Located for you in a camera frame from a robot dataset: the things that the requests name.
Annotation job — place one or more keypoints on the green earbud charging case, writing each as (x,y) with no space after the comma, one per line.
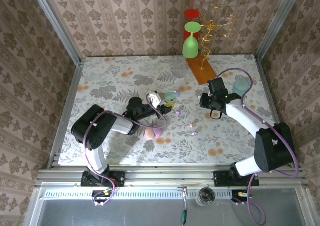
(170,96)

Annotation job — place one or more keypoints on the orange egg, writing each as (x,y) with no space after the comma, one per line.
(149,134)

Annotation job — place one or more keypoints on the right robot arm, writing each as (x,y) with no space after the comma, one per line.
(245,118)

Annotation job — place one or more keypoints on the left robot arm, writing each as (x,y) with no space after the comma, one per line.
(92,128)

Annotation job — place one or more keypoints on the teal frosted cup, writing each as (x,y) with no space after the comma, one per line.
(238,87)

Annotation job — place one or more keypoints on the clear drinking glass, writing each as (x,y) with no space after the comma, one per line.
(180,66)

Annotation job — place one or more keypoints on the green wine glass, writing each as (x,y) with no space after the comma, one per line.
(190,48)

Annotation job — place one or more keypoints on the small metal clamp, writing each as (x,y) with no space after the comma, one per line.
(182,189)

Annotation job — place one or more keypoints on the red wine glass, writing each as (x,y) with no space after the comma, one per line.
(192,13)

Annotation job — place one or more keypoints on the black connector box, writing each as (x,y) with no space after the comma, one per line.
(100,194)
(237,194)

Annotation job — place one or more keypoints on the clear glass jar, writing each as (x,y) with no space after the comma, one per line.
(206,197)

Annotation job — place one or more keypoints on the grey metal shelf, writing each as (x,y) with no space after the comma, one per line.
(140,211)

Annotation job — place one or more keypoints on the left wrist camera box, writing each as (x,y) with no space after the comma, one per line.
(155,99)

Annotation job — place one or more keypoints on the aluminium side rail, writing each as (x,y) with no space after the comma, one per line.
(275,111)
(67,111)

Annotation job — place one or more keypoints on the aluminium frame post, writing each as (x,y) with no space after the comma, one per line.
(56,23)
(277,23)

